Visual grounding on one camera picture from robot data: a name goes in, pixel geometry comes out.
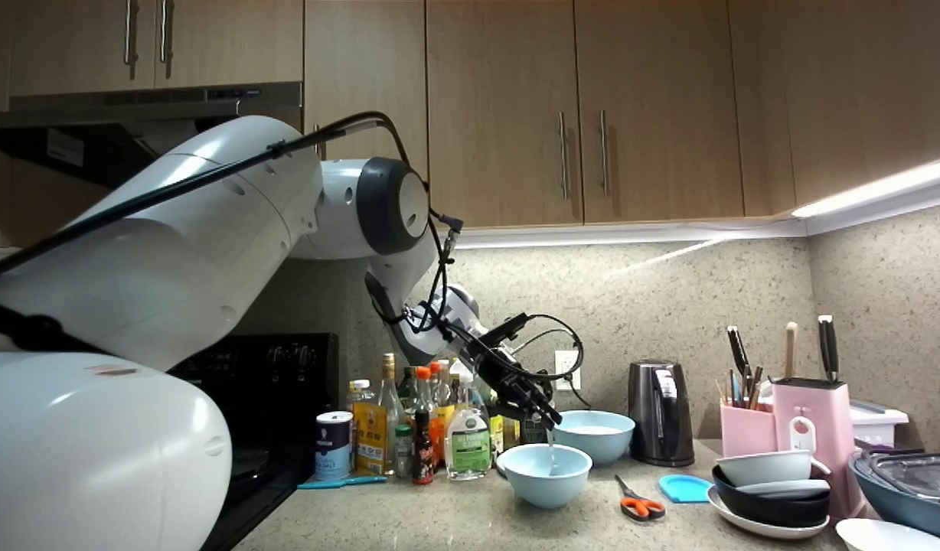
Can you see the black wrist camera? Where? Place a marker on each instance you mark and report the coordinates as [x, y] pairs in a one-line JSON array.
[[507, 327]]

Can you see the white-capped clear bottle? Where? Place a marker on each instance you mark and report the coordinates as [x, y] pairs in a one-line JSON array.
[[359, 391]]

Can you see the grey-blue bowl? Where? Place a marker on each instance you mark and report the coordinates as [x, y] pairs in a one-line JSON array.
[[762, 465]]

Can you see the pink knife block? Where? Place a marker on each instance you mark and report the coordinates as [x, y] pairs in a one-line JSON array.
[[811, 438]]

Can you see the white box appliance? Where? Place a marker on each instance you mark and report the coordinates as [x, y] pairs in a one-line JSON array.
[[884, 424]]

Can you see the dark blue-grey pan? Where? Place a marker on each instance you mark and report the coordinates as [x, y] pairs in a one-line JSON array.
[[908, 492]]

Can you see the orange-capped bottle red label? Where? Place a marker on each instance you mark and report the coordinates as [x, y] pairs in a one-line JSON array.
[[443, 413]]

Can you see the upper wooden cabinets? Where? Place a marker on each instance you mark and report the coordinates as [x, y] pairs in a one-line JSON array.
[[671, 101]]

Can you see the blue bowl with white filling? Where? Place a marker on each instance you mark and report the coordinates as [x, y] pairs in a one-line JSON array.
[[601, 436]]

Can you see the white wall outlet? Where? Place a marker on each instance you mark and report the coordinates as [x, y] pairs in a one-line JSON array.
[[567, 369]]

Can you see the pink utensil holder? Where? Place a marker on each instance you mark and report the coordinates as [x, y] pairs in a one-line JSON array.
[[746, 428]]

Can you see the clear spray bottle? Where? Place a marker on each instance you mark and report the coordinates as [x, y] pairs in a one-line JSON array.
[[470, 438]]

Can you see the small dark sauce bottle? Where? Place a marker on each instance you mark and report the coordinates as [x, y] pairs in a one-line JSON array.
[[421, 448]]

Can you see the teal flat mat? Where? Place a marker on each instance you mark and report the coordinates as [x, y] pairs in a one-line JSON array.
[[340, 479]]

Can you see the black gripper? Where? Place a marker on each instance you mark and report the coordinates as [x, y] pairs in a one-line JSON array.
[[494, 362]]

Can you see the black electric kettle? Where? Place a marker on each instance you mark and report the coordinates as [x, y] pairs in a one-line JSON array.
[[659, 413]]

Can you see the under-cabinet light strip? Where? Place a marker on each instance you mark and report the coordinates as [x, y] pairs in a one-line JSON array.
[[876, 191], [633, 234]]

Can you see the blue plastic lid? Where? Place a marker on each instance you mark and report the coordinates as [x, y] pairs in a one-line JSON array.
[[684, 489]]

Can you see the light blue bowl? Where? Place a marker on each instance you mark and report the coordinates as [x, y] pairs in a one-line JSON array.
[[542, 479]]

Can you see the green-capped jar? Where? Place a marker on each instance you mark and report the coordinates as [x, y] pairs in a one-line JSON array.
[[401, 453]]

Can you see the tall bottle with tan cap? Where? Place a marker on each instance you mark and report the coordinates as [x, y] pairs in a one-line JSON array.
[[389, 376]]

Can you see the black bowl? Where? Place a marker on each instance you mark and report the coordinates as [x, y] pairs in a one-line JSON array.
[[769, 504]]

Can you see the range hood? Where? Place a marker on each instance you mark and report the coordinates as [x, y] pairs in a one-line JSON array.
[[132, 101]]

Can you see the white-lidded salt canister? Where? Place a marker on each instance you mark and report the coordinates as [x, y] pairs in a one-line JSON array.
[[334, 445]]

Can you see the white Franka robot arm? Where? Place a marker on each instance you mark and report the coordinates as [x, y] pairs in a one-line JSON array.
[[180, 255]]

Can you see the black kitchen appliance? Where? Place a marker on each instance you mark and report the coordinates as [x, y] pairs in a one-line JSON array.
[[272, 386]]

